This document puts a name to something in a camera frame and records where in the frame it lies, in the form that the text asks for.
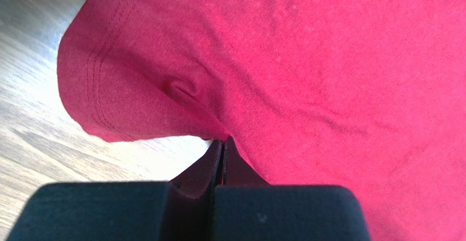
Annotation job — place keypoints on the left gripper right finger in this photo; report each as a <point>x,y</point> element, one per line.
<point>246,207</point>

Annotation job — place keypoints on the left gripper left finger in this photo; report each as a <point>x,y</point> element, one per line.
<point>135,210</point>

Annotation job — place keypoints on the dark red t shirt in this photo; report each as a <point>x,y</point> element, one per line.
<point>366,94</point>

